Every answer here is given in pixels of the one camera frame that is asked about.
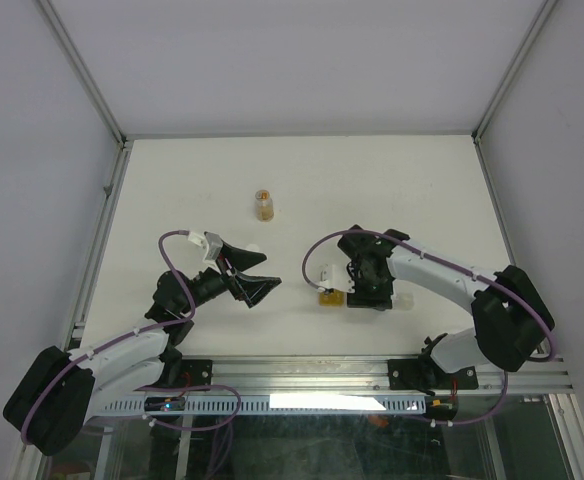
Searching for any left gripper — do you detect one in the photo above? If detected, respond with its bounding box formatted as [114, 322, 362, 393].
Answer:
[179, 241, 280, 314]

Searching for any weekly pill organizer strip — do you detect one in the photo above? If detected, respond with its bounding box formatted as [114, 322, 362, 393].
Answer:
[318, 290, 415, 310]

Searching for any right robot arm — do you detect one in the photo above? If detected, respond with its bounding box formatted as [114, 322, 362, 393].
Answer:
[337, 225, 555, 387]

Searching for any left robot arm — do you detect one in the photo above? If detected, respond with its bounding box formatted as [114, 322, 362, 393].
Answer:
[2, 232, 282, 456]

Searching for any clear glass jar gold lid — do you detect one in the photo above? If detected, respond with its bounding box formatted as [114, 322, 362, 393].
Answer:
[255, 189, 274, 222]

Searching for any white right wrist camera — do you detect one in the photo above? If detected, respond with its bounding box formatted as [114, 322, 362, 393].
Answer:
[318, 264, 354, 293]

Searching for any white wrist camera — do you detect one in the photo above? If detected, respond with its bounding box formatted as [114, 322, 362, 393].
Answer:
[318, 264, 354, 293]
[187, 231, 223, 267]

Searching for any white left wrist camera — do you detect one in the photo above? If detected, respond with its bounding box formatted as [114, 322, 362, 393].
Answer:
[187, 231, 223, 267]

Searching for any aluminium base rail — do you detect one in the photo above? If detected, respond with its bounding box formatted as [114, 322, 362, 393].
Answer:
[34, 353, 573, 399]

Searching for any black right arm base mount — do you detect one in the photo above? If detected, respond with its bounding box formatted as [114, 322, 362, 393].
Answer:
[387, 357, 479, 395]

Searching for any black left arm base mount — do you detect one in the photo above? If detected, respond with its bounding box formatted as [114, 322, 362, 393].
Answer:
[124, 357, 216, 392]

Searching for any white slotted cable duct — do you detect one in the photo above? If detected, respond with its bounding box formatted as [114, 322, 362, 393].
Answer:
[88, 393, 426, 418]

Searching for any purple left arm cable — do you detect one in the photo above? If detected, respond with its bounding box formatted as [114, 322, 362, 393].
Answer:
[19, 229, 243, 446]

